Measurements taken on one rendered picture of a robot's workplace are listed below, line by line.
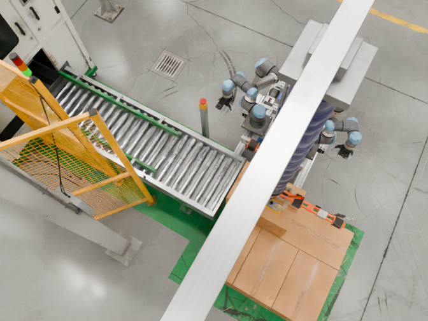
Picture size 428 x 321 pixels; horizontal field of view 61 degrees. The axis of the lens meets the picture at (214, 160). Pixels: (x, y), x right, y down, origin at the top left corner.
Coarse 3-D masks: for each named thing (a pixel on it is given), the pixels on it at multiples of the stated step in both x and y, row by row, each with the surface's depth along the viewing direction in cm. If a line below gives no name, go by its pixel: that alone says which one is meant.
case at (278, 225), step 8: (240, 176) 329; (232, 192) 323; (296, 192) 323; (304, 192) 323; (280, 200) 320; (264, 208) 318; (288, 208) 318; (296, 208) 317; (264, 216) 315; (272, 216) 315; (280, 216) 315; (288, 216) 315; (256, 224) 350; (264, 224) 333; (272, 224) 319; (280, 224) 313; (288, 224) 312; (272, 232) 345; (280, 232) 329
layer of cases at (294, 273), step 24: (312, 216) 355; (264, 240) 347; (288, 240) 347; (312, 240) 347; (336, 240) 346; (240, 264) 339; (264, 264) 339; (288, 264) 339; (312, 264) 339; (336, 264) 338; (240, 288) 332; (264, 288) 332; (288, 288) 331; (312, 288) 331; (288, 312) 324; (312, 312) 324
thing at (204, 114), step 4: (200, 104) 350; (204, 104) 350; (200, 108) 358; (204, 108) 352; (200, 112) 365; (204, 112) 360; (204, 116) 368; (204, 120) 377; (204, 124) 386; (208, 124) 395; (204, 128) 394; (208, 128) 403; (204, 132) 405; (208, 132) 412; (204, 136) 415; (208, 136) 421
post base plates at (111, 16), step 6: (108, 0) 500; (102, 6) 505; (114, 6) 520; (120, 6) 519; (96, 12) 515; (102, 12) 511; (108, 12) 516; (114, 12) 516; (120, 12) 520; (102, 18) 516; (108, 18) 512; (114, 18) 514
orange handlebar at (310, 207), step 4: (284, 192) 298; (288, 192) 297; (284, 196) 296; (308, 204) 293; (312, 204) 293; (304, 208) 293; (308, 208) 292; (312, 208) 292; (316, 208) 292; (312, 212) 291; (316, 212) 291; (332, 216) 290; (328, 220) 289; (344, 224) 287
